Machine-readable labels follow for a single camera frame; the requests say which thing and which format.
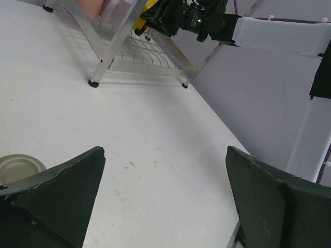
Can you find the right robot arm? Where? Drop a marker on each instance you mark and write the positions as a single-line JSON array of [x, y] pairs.
[[311, 150]]

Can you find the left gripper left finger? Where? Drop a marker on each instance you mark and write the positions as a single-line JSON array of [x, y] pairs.
[[52, 208]]

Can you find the small taupe mug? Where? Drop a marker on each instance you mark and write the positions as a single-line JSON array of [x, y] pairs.
[[15, 167]]

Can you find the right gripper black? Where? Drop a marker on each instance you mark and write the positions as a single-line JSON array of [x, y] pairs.
[[164, 16]]

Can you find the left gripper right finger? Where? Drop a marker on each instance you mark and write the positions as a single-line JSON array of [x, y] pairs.
[[275, 208]]

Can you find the aluminium mounting rail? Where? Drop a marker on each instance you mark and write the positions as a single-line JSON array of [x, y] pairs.
[[237, 239]]

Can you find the pink tall tumbler cup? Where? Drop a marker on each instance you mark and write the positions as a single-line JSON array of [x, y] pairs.
[[91, 8]]

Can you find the steel dish rack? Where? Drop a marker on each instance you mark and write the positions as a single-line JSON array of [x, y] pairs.
[[120, 50]]

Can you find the lilac ribbed mug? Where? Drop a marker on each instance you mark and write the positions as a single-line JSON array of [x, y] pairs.
[[107, 9]]

